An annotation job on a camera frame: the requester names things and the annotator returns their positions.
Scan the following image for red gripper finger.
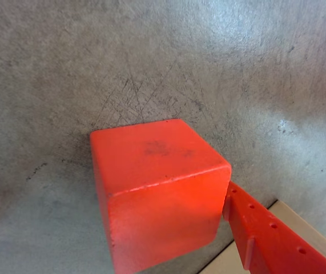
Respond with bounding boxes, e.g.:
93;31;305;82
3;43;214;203
222;180;326;274

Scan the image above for red cube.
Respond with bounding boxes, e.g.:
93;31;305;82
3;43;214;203
89;118;233;274

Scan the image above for wooden shape sorter box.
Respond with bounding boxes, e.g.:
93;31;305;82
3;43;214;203
198;199;326;274

